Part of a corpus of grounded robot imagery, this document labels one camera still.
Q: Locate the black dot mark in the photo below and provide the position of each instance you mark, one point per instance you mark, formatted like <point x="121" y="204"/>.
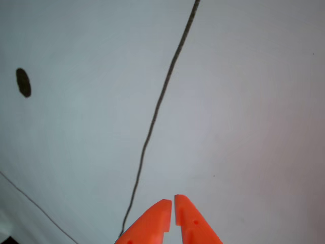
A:
<point x="23" y="82"/>

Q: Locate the white paper sheet with lines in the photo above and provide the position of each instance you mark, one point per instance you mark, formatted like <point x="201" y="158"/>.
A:
<point x="228" y="101"/>

